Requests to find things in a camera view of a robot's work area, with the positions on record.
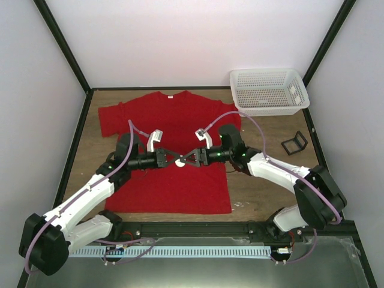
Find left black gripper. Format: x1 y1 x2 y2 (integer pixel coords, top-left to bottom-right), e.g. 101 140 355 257
129 148 181 171

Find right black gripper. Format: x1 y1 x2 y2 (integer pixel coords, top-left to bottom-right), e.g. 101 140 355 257
182 145 233 167

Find round gold brooch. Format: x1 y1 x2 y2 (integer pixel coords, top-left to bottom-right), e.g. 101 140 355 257
175 160 185 167

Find red t-shirt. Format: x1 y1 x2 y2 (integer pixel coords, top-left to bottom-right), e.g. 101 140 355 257
98 91 241 214

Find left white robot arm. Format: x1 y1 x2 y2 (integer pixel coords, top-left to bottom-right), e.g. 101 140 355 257
19 130 180 275

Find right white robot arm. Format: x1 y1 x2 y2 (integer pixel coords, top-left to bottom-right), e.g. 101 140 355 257
179 124 347 242

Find black brooch box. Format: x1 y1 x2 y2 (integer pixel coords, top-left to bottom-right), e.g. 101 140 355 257
281 131 308 156

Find white plastic basket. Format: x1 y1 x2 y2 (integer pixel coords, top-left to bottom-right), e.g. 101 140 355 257
229 68 310 116

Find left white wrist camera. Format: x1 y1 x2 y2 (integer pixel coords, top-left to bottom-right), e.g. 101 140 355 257
146 129 163 152

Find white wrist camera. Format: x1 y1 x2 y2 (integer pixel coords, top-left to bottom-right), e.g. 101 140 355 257
195 128 212 149
146 129 163 152

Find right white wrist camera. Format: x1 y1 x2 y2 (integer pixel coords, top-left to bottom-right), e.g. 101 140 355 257
195 128 212 149

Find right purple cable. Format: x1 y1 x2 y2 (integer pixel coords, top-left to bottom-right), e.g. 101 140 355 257
203 110 343 265

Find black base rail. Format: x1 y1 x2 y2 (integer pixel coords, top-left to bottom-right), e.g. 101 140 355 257
68 221 361 244

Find light blue cable duct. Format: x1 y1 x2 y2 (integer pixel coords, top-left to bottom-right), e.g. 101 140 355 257
70 246 271 259

